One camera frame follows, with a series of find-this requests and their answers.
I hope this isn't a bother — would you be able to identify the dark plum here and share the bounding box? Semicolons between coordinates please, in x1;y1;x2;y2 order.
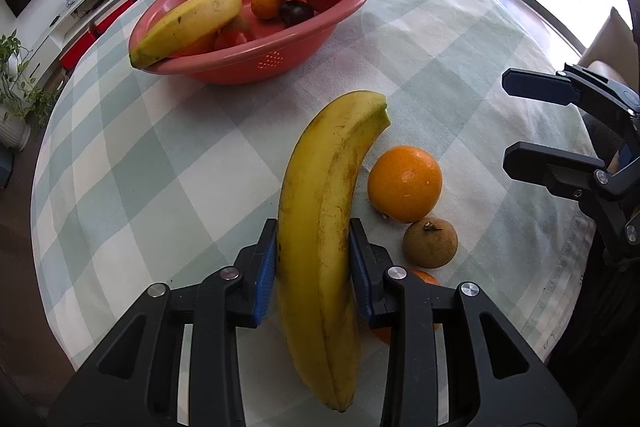
279;0;314;27

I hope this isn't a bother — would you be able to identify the tan longan fruit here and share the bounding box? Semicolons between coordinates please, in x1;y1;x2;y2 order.
402;217;459;269
229;14;252;32

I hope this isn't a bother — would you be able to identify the curved yellow banana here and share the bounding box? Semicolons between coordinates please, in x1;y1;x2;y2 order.
129;0;243;69

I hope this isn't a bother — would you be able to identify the trailing pothos plant left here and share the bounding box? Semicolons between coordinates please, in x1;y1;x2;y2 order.
0;30;61;127

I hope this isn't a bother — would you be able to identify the checkered green white tablecloth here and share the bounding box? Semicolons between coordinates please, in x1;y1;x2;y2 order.
32;0;593;365

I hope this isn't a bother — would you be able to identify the bumpy mandarin with stem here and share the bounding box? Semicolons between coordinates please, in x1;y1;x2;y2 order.
371;268;439;345

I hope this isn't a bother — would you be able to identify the right red storage box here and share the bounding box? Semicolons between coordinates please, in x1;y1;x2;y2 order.
90;0;134;36

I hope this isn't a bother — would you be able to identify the red storage box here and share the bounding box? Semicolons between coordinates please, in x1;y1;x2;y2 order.
90;0;134;36
60;30;96;72

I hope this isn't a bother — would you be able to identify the plant in white ribbed pot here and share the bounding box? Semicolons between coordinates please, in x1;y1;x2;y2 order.
0;104;32;152

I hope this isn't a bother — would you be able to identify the smooth orange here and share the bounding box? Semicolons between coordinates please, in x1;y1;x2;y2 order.
368;145;444;223

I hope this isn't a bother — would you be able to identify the red plastic colander bowl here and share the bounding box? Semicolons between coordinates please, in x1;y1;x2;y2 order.
128;0;367;84

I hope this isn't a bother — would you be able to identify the long banana cut tip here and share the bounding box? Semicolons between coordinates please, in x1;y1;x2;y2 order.
277;90;390;412

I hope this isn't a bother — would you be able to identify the left red storage box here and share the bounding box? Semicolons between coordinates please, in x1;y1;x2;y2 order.
60;30;96;72

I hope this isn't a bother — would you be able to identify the mandarin orange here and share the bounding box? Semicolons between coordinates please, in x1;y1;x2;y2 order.
250;0;285;20

